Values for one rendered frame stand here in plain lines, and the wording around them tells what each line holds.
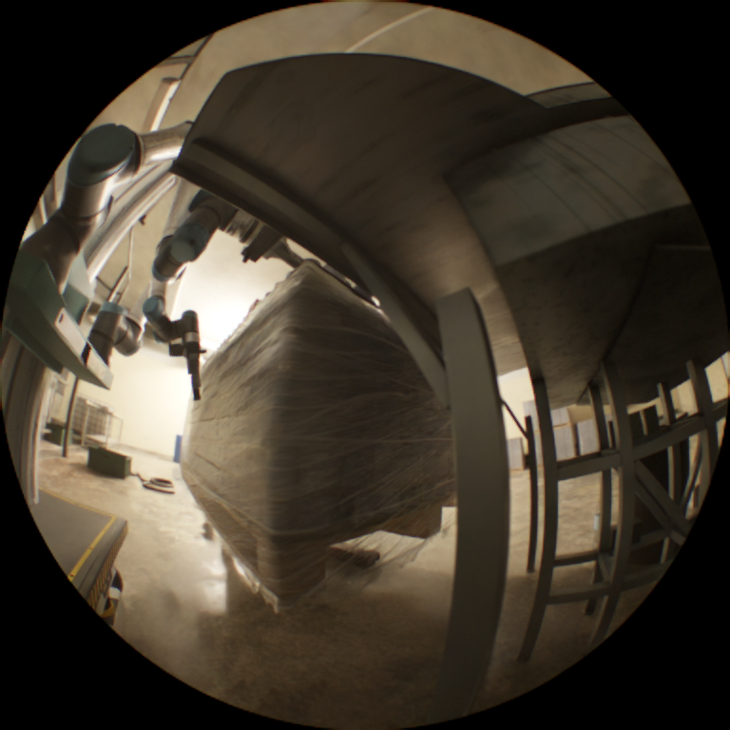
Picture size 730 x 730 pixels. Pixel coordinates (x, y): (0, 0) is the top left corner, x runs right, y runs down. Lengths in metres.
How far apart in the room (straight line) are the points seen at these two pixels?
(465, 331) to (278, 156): 0.39
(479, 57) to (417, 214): 4.15
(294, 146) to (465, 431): 0.45
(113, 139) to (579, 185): 0.63
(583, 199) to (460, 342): 0.21
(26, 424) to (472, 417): 1.00
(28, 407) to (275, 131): 0.90
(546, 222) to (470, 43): 4.30
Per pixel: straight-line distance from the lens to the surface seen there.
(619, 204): 0.30
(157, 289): 0.96
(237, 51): 4.61
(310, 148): 0.44
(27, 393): 0.93
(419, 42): 4.30
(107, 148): 0.51
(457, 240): 0.54
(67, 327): 0.62
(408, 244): 0.53
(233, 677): 0.84
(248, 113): 0.45
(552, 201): 0.29
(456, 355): 0.22
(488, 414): 0.19
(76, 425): 8.28
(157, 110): 2.64
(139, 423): 9.39
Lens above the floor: 0.65
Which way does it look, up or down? 24 degrees up
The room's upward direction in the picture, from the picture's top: straight up
